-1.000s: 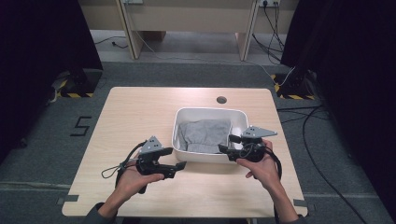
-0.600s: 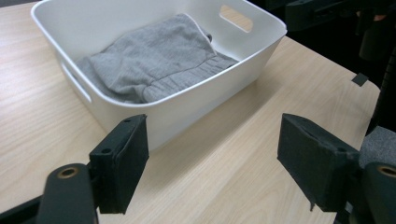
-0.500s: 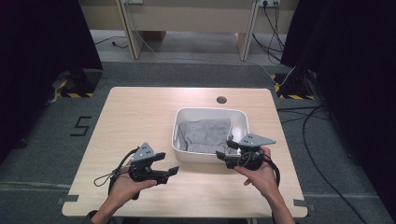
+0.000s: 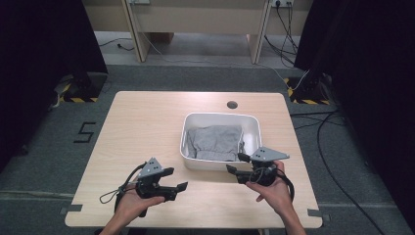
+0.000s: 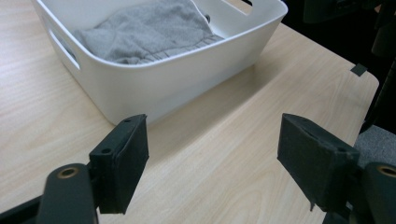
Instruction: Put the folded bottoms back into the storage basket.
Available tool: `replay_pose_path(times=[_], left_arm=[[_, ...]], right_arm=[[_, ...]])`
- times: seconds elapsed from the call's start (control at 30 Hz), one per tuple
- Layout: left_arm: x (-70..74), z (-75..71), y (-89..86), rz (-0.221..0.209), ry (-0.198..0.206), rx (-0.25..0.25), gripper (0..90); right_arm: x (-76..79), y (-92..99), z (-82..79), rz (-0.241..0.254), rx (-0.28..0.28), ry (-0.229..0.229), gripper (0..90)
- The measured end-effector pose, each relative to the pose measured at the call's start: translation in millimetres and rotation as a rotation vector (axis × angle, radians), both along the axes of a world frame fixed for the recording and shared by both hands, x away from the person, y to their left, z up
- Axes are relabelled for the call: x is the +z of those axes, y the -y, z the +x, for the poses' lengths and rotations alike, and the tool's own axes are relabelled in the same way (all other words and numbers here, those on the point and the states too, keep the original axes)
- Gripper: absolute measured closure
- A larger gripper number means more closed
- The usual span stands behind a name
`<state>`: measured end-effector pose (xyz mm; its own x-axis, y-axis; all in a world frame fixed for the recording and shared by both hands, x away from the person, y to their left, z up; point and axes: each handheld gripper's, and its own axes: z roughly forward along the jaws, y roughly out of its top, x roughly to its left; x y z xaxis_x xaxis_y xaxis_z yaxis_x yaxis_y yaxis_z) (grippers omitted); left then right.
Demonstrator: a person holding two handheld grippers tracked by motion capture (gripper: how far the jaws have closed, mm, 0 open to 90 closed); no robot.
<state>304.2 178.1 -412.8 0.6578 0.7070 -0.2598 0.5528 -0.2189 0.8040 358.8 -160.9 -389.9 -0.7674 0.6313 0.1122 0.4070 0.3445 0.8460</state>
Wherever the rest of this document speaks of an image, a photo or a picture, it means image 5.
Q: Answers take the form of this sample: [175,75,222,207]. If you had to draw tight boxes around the white plastic basket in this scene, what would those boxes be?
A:
[31,0,290,126]

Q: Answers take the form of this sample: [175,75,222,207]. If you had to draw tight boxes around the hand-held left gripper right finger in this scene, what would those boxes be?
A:
[276,113,362,213]

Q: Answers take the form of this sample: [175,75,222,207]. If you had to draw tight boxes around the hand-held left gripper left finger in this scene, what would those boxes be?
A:
[88,113,150,216]

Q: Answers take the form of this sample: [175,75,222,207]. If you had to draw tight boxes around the grey pants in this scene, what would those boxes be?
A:
[73,0,225,65]

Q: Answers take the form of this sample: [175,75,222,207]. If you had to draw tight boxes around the black tape piece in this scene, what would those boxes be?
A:
[349,63,369,77]

